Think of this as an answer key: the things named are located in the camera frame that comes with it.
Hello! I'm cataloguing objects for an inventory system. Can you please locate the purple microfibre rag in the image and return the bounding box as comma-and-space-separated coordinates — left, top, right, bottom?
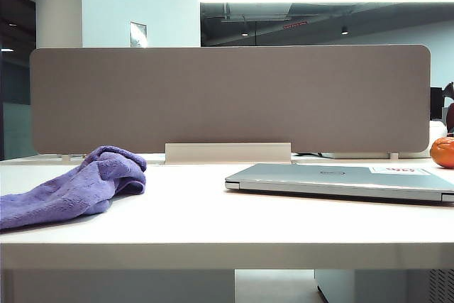
0, 145, 148, 231

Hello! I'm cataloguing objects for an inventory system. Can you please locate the silver closed laptop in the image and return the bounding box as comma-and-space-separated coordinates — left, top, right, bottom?
224, 163, 454, 203

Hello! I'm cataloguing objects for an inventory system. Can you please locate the beige fabric desk divider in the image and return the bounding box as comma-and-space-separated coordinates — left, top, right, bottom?
29, 44, 432, 155

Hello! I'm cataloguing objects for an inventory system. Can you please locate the white sticker with red writing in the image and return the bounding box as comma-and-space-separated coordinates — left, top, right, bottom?
368, 166, 432, 177

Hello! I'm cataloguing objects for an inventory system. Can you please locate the black computer monitor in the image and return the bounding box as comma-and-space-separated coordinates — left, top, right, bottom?
430, 87, 445, 121

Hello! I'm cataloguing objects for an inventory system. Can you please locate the orange mandarin fruit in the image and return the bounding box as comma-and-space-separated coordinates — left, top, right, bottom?
429, 135, 454, 169

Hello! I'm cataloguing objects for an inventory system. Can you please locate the dark red vase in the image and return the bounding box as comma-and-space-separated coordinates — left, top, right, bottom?
443, 82, 454, 134

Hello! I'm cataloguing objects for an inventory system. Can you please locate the framed wall notice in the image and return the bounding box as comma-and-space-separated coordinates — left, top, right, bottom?
129, 21, 148, 48

